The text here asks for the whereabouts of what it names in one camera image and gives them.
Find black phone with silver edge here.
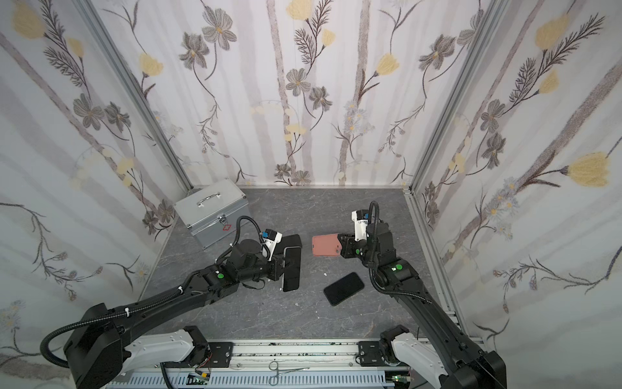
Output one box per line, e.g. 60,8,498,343
283,234,302,293

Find pink phone case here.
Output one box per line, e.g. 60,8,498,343
312,233,343,257

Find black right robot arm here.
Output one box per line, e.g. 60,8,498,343
338,201,507,388

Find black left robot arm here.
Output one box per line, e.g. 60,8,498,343
40,229,301,388

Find black phone lying right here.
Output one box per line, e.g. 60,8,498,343
323,272,364,306

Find silver aluminium case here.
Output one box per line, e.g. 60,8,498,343
173,178,251,250

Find steel forceps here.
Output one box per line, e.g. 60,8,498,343
268,361,308,386

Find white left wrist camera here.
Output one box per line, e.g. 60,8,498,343
262,229,283,261

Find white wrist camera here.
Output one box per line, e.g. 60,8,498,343
262,229,283,261
351,209,369,242

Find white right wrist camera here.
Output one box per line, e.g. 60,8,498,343
351,209,369,242

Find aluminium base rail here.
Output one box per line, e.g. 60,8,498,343
104,339,487,371

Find white slotted cable duct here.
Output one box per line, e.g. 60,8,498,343
106,370,397,389

